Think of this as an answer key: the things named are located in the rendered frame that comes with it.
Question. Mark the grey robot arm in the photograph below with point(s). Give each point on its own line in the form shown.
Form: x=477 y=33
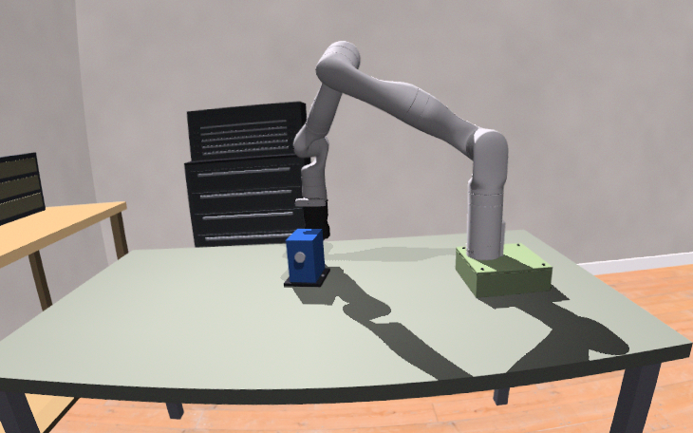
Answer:
x=336 y=70

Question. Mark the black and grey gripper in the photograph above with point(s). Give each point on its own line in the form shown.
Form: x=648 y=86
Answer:
x=315 y=206

